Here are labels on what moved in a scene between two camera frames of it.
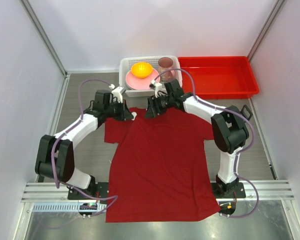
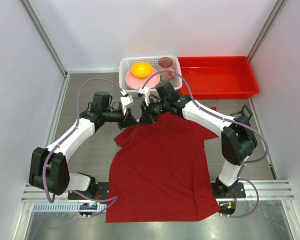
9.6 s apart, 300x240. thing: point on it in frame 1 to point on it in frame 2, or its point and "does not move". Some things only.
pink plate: (141, 83) does not move
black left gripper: (125, 114) to (128, 120)
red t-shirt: (158, 169) does not move
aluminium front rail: (269, 189) does not move
